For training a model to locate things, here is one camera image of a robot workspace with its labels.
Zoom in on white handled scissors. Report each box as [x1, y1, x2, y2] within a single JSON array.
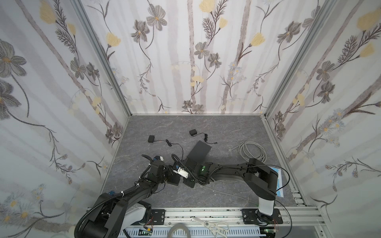
[[191, 217, 230, 238]]

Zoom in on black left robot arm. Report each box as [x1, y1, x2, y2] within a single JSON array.
[[74, 155, 174, 238]]

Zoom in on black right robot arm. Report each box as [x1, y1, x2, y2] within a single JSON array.
[[171, 154, 283, 217]]

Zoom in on slim ribbed black switch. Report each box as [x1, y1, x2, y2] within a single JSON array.
[[167, 174, 182, 186]]

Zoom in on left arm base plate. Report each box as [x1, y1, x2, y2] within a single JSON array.
[[143, 209, 166, 226]]

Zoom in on coiled grey ethernet cable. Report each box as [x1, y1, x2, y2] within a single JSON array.
[[228, 140, 267, 164]]

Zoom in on blue face mask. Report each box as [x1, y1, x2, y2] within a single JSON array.
[[271, 167, 284, 197]]

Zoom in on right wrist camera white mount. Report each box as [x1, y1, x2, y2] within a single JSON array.
[[173, 165, 189, 179]]

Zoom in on white tape roll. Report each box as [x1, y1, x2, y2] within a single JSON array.
[[167, 223, 191, 238]]

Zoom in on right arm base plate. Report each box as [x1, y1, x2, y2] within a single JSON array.
[[241, 208, 283, 226]]

